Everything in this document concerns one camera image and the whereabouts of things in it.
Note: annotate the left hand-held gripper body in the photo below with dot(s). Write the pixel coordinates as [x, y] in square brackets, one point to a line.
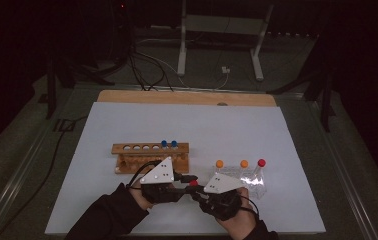
[158, 175]

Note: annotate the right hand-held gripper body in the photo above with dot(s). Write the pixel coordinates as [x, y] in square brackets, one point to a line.
[222, 183]

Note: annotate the red capped clear tube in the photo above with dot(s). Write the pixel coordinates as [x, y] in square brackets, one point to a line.
[261, 162]
[193, 182]

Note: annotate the orange capped clear tube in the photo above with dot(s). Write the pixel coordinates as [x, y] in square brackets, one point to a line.
[219, 163]
[244, 163]

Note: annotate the blue capped clear tube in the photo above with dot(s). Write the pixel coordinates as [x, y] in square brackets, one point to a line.
[174, 144]
[164, 143]

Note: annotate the clear plastic tube tray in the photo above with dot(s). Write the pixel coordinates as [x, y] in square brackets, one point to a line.
[254, 188]

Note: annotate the wooden test tube rack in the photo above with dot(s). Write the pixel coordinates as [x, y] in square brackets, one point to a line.
[123, 168]

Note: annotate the person's left hand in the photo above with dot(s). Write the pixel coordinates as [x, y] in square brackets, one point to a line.
[138, 196]

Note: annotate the person's right hand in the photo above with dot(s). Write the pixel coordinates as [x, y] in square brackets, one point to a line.
[238, 225]

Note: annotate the white table cover sheet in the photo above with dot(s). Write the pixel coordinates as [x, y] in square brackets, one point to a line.
[183, 126]

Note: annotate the white plug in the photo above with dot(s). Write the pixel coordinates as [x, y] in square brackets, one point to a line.
[225, 70]

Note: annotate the white metal stand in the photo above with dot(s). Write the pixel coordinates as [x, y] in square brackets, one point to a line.
[181, 50]

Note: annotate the dark equipment with red light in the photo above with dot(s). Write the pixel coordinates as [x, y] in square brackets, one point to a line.
[122, 20]

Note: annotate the black floor frame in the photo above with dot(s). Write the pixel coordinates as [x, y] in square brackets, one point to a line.
[56, 126]

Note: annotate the metal floor rail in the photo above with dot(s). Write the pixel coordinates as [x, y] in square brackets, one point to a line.
[349, 186]
[13, 186]

